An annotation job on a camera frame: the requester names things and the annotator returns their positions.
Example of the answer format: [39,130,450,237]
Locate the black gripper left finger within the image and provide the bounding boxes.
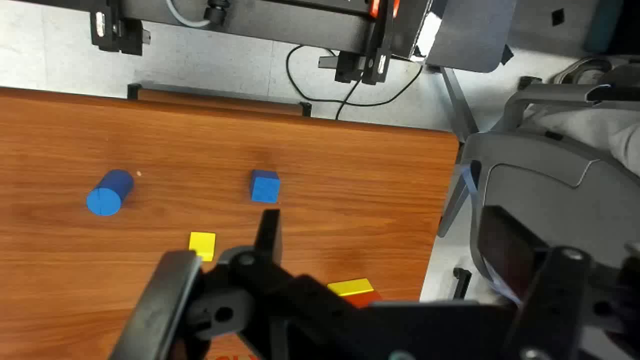
[253,209,285,268]

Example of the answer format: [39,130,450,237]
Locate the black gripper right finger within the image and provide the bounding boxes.
[476,207,596,322]

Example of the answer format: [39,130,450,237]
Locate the blue cube block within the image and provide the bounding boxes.
[248,168,283,207]

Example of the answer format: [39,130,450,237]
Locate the yellow cube block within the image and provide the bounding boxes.
[186,231,220,265]

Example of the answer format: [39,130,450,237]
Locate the yellow rectangular block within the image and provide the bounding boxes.
[326,277,376,298]

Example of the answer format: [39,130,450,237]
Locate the blue cylinder block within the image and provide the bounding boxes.
[85,168,136,220]

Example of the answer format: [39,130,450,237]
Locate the small black peg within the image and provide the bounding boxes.
[453,266,472,303]

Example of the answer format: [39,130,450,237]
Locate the grey flat panel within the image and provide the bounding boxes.
[416,0,519,75]

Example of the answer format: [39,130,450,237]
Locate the black cable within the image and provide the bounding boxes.
[285,42,429,123]

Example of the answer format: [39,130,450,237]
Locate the black metal equipment frame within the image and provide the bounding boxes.
[12,0,436,86]

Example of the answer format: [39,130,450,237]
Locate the white cable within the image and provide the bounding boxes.
[163,0,217,31]

